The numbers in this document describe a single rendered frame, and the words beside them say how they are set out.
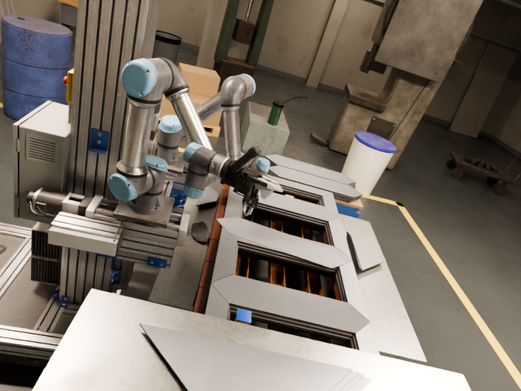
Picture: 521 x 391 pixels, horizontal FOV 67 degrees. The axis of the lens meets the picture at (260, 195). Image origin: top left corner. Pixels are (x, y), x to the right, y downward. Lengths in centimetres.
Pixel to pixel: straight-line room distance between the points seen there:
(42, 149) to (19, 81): 292
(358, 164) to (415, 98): 165
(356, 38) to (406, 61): 520
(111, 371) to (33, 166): 107
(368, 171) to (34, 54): 392
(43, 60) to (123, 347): 378
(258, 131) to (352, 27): 621
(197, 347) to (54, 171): 107
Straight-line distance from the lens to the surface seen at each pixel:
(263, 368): 124
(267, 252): 205
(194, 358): 120
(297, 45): 1070
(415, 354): 211
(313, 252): 215
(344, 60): 1101
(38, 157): 192
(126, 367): 119
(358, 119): 628
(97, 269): 224
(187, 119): 149
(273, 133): 522
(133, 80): 139
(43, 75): 471
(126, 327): 127
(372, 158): 508
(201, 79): 557
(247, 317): 161
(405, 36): 583
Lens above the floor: 202
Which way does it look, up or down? 28 degrees down
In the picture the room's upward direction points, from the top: 19 degrees clockwise
